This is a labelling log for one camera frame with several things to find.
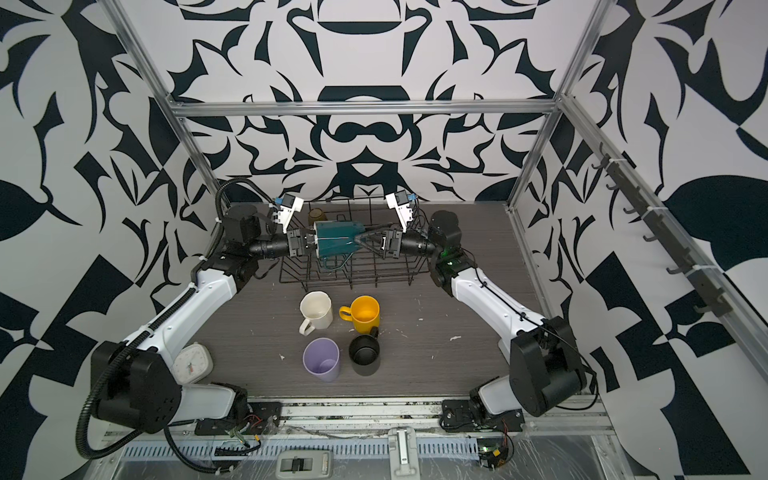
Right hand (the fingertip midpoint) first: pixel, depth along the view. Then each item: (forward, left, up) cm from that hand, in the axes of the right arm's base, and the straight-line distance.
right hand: (362, 240), depth 67 cm
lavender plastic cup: (-15, +13, -32) cm, 37 cm away
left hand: (+4, +7, -2) cm, 8 cm away
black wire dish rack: (+12, +3, -31) cm, 33 cm away
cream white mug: (-2, +16, -31) cm, 34 cm away
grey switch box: (-39, +13, -30) cm, 51 cm away
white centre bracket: (-37, -8, -32) cm, 49 cm away
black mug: (-14, +1, -33) cm, 36 cm away
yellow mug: (-2, +2, -31) cm, 31 cm away
